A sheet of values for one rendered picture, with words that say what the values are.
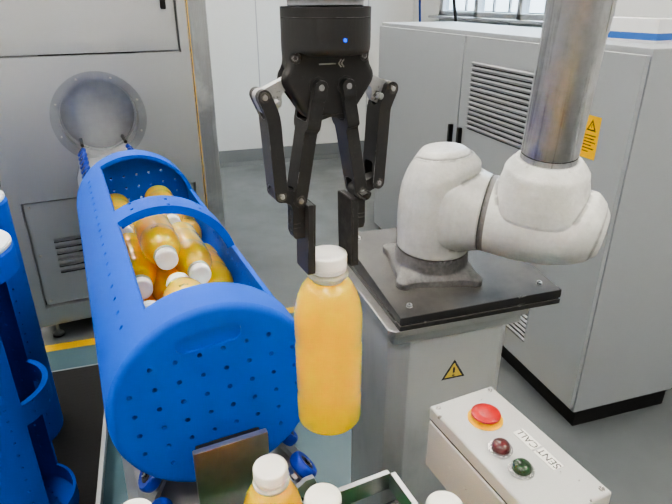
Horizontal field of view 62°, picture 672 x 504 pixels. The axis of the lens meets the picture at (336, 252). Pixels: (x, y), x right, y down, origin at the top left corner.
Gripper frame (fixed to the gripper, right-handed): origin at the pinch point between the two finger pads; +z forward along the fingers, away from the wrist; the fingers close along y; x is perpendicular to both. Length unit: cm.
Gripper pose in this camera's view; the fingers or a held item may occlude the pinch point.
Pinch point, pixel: (327, 233)
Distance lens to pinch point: 53.9
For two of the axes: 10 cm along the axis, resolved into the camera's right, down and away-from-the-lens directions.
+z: 0.0, 9.1, 4.1
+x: 4.2, 3.7, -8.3
